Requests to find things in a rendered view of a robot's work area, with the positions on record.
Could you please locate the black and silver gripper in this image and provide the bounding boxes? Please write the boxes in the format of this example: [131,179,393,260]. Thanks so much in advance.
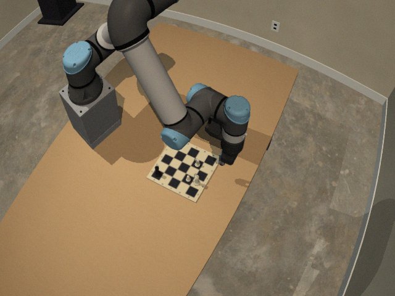
[205,117,247,165]

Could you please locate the black and cream chessboard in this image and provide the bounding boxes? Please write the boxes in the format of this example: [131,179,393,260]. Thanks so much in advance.
[146,142,219,203]

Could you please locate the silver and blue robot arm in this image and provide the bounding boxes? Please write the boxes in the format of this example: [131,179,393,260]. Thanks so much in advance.
[62,0,251,150]

